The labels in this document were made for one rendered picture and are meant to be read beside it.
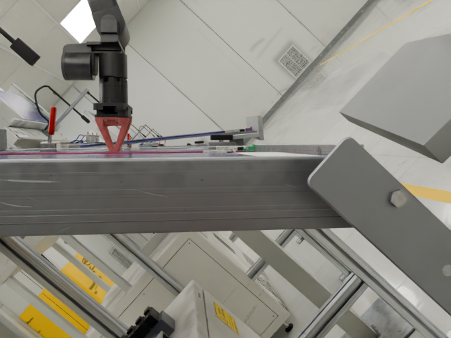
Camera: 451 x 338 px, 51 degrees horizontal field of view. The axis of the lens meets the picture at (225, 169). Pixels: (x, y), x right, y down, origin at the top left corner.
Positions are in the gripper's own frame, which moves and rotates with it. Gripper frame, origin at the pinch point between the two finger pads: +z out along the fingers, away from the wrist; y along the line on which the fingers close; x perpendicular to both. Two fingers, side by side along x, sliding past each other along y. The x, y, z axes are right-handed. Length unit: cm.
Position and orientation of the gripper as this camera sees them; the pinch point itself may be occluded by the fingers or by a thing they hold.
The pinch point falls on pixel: (114, 149)
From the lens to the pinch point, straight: 99.4
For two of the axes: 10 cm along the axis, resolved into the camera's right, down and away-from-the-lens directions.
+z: 0.1, 10.0, 0.3
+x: 10.0, -0.1, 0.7
